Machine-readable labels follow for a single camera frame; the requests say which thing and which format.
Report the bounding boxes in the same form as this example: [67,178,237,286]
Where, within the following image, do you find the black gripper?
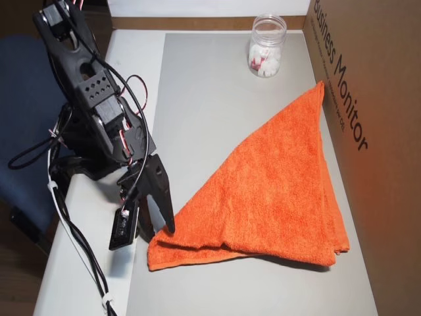
[113,108,176,241]

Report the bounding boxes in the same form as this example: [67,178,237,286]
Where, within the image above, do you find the orange terry towel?
[147,80,350,273]

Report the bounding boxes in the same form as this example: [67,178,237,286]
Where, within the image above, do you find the grey table mat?
[126,31,379,316]

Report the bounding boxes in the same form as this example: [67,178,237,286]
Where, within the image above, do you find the blue office chair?
[0,34,78,256]

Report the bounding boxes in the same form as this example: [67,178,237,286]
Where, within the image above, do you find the clear plastic jar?
[247,13,287,78]

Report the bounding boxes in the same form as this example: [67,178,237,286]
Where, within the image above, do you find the brown cardboard monitor box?
[302,0,421,316]

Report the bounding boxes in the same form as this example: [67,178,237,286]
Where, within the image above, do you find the black square wrist camera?
[108,199,141,251]

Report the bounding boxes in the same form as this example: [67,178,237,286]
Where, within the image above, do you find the black cable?
[49,157,118,316]
[8,55,149,316]

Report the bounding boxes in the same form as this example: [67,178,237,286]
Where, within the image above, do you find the white cable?
[47,136,111,316]

